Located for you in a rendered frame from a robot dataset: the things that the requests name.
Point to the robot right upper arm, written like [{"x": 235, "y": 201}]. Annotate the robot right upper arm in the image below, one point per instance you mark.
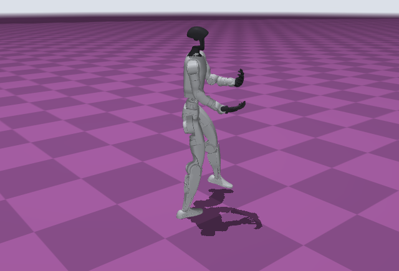
[{"x": 193, "y": 71}]

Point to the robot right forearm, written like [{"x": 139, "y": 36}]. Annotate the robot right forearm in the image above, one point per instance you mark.
[{"x": 208, "y": 101}]

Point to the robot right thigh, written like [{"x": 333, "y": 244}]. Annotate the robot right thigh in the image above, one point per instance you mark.
[{"x": 197, "y": 142}]

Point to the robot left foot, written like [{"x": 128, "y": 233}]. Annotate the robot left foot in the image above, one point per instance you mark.
[{"x": 222, "y": 182}]

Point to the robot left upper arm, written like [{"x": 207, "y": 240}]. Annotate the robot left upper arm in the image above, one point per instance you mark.
[{"x": 210, "y": 78}]

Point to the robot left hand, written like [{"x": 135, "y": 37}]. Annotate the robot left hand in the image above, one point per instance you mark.
[{"x": 239, "y": 80}]

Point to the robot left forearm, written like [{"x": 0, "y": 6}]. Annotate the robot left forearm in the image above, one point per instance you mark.
[{"x": 224, "y": 81}]

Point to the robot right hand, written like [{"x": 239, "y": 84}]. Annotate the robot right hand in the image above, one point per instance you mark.
[{"x": 232, "y": 109}]

